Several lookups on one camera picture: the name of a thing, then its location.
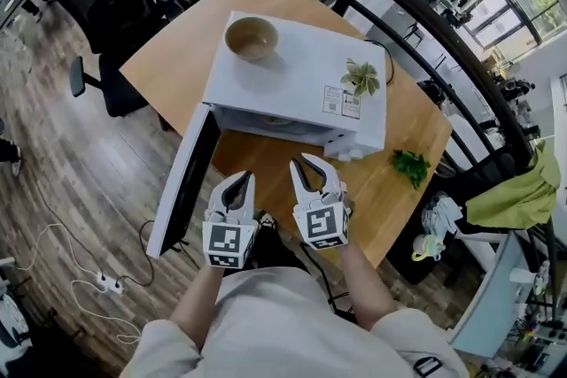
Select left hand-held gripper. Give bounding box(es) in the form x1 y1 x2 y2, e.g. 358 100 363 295
202 170 260 269

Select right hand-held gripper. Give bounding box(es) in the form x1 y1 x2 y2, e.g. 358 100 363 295
289 152 354 252

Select white microwave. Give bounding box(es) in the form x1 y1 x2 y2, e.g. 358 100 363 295
145 11 389 260

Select person's right forearm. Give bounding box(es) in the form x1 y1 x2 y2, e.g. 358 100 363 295
337 242 399 331

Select person's left forearm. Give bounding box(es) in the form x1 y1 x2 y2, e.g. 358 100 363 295
170 264 222 353

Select person's black trousers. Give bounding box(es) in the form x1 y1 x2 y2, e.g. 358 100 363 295
241 220 331 280

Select leafy green plant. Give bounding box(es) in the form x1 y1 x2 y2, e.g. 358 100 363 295
392 149 431 190

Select small variegated potted plant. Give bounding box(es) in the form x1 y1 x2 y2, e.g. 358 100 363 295
339 57 381 98

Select person's beige shirt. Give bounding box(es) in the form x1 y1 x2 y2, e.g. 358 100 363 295
118 265 471 378

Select pale yellow toy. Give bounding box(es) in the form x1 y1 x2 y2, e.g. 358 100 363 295
410 233 447 263

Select white crumpled cloth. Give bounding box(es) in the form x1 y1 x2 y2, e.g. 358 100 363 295
420 191 464 235

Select white power strip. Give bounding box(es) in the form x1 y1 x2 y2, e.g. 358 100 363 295
94 271 126 296

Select beige bowl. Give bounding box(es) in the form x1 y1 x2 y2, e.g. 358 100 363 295
224 16 279 62

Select black railing with dark handrail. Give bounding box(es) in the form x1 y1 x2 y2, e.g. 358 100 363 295
322 0 560 324

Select green cloth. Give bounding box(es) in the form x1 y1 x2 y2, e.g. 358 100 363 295
464 140 562 231

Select white desk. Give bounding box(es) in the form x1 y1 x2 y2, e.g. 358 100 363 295
449 229 532 359

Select white round device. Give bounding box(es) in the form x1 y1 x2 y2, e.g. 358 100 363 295
0 256 32 351

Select black floor cable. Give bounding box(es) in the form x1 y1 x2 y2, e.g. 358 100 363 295
117 220 156 287

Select thin black cable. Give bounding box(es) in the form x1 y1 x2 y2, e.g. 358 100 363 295
364 38 396 88

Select white floor cable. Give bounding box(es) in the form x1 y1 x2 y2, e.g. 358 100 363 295
12 222 143 346

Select black strap buckle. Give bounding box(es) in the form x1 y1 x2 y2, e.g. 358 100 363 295
413 356 444 378

